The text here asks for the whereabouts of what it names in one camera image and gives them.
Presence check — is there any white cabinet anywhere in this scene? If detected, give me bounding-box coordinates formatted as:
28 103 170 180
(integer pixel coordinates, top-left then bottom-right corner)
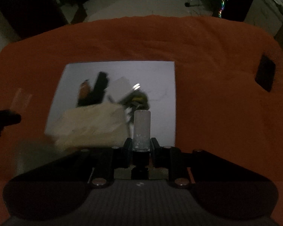
244 0 283 36

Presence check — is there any white charger plug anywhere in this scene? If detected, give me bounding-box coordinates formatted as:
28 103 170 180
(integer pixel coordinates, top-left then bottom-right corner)
106 77 141 104

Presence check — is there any black plush toy figure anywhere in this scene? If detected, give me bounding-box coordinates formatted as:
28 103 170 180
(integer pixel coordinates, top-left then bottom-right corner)
120 90 150 123

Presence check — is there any beige cloth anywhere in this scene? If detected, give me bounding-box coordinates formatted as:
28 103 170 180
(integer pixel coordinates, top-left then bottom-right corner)
51 102 130 150

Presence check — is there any brown small bottle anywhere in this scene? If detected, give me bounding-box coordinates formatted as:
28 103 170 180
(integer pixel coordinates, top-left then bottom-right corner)
77 80 91 107

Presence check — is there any clear plastic tube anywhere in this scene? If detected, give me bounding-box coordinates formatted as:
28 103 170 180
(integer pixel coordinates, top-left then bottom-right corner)
133 110 151 152

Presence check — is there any small black square object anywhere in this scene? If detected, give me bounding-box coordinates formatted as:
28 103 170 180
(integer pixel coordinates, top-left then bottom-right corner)
255 55 276 92

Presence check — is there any white box lid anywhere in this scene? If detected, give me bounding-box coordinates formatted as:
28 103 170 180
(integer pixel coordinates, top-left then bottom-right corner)
44 61 176 146

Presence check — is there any black rectangular device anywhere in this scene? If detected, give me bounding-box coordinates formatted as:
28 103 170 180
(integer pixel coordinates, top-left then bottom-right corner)
85 71 109 106

